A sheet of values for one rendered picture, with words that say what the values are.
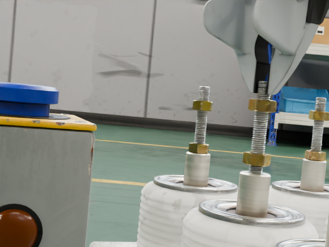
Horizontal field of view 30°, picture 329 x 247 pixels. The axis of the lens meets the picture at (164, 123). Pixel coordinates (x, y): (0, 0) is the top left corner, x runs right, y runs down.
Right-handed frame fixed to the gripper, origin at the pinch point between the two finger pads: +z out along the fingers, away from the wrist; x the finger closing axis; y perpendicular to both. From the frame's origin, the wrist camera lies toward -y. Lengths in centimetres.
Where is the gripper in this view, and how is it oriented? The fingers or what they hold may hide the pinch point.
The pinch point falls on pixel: (270, 76)
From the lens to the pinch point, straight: 44.5
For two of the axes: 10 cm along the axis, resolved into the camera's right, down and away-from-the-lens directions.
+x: 7.1, 1.0, -7.0
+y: -7.0, -0.3, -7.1
